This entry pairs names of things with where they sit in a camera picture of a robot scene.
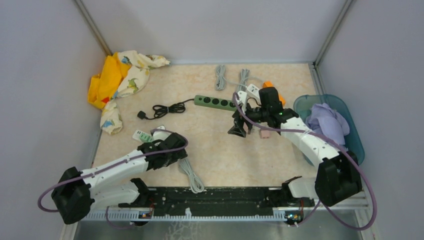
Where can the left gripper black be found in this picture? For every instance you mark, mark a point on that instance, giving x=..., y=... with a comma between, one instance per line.
x=181, y=154

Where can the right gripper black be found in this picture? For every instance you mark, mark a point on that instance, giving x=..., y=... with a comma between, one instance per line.
x=238, y=128

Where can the small white green-plug strip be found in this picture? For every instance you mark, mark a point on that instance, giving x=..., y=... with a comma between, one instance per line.
x=143, y=137

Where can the white usb power strip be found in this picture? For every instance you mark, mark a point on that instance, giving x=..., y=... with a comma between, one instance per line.
x=253, y=91

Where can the orange power strip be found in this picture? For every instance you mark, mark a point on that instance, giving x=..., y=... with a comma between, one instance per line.
x=269, y=85

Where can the green long power strip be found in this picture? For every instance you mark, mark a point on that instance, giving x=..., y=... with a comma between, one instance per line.
x=215, y=103

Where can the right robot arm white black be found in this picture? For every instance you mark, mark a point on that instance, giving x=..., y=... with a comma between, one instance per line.
x=336, y=178

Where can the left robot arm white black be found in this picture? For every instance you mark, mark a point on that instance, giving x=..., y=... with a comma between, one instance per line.
x=80, y=191

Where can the black plug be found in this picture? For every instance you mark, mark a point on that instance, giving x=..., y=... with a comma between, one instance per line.
x=141, y=115

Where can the teal plastic bin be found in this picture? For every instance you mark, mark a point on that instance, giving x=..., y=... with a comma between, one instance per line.
x=303, y=104

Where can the purple cloth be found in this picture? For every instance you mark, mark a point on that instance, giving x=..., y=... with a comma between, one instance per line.
x=328, y=122

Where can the yellow dinosaur cloth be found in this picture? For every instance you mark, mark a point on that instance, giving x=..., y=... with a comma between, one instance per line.
x=123, y=74

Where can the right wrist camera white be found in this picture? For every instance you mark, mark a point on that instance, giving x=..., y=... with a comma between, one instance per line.
x=241, y=100

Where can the grey coiled cable small strip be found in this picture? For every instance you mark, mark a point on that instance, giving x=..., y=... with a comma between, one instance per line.
x=196, y=185

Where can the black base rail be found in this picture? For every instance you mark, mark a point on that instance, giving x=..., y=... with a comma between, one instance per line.
x=218, y=202

